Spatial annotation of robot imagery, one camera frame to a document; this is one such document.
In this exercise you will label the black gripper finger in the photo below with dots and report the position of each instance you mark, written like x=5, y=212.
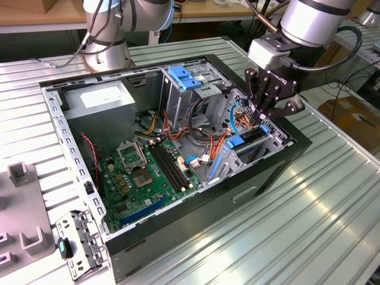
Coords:
x=289, y=107
x=252, y=86

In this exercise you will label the hard disk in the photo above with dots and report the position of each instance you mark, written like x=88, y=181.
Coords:
x=236, y=142

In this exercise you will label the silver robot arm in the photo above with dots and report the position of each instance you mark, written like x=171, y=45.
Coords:
x=104, y=50

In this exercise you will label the grey metal disk bay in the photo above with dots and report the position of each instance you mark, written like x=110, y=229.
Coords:
x=234, y=163

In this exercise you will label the large brown cardboard box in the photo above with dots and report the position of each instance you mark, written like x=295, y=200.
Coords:
x=350, y=115

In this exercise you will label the blue plastic drive latch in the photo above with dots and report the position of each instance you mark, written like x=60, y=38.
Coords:
x=184, y=78

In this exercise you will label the grey metal drive cage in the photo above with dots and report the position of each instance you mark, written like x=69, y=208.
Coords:
x=175, y=101

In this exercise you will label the black RAM slot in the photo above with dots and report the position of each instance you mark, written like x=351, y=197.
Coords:
x=164, y=166
x=177, y=166
x=168, y=166
x=172, y=166

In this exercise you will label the green motherboard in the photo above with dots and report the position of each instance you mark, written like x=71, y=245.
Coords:
x=160, y=196

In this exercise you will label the CPU socket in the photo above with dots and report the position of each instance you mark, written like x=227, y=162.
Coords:
x=142, y=178

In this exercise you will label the black open PC case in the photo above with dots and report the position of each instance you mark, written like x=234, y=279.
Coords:
x=207, y=225

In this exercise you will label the grey power supply unit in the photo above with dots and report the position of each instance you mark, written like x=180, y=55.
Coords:
x=101, y=124

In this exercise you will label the blue expansion slot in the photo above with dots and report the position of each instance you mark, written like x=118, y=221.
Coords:
x=142, y=212

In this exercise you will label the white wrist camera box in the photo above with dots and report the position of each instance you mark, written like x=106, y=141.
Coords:
x=264, y=55

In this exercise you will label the wooden desk white frame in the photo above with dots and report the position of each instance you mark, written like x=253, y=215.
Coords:
x=207, y=13

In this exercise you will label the metal expansion slot bracket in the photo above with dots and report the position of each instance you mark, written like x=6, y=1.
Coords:
x=86, y=237

